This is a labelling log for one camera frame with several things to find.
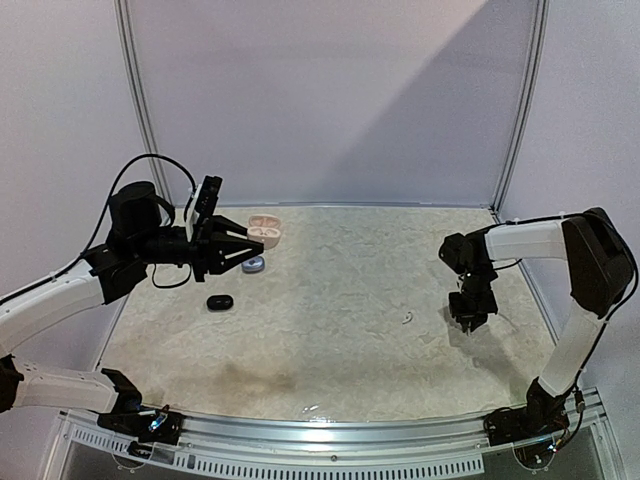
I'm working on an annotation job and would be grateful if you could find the black oval charging case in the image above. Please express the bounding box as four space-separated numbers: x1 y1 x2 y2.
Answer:
206 294 234 312

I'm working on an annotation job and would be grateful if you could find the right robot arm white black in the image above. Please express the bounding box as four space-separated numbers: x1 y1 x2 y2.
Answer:
438 208 639 436

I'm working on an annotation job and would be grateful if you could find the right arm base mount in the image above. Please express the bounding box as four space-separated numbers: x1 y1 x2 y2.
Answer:
483 406 570 446

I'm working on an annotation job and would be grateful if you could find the right aluminium corner post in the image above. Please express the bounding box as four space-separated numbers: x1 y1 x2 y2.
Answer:
490 0 549 215

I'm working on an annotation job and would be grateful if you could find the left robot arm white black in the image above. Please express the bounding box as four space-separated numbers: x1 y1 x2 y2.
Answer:
1 177 264 434

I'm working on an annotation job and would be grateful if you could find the left aluminium corner post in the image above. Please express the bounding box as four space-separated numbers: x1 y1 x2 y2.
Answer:
113 0 176 206

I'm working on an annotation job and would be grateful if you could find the pink round charging case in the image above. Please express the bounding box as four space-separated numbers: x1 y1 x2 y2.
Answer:
247 214 282 250

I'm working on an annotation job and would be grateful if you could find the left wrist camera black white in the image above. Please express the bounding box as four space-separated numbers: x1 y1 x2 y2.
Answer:
183 176 223 241

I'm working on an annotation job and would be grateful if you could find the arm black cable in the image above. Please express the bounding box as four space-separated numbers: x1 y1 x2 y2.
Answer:
74 153 197 266
479 212 640 401

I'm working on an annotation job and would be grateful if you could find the aluminium front rail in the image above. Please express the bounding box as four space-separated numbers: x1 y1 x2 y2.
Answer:
44 389 625 479

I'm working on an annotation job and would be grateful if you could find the purple earbud charging case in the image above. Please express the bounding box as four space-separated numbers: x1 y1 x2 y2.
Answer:
241 256 265 274

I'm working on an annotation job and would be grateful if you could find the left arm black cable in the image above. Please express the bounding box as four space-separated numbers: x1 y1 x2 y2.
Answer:
74 153 197 266

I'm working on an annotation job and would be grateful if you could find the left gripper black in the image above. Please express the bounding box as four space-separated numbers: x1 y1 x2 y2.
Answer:
132 214 263 281

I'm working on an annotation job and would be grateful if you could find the aluminium corner post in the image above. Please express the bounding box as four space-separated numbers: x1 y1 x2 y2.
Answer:
490 0 549 215
113 0 176 206

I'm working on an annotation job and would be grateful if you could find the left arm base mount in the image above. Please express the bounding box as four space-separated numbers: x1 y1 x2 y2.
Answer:
97 397 185 446

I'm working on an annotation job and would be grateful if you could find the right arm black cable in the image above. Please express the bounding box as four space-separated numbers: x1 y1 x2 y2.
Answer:
479 212 640 401

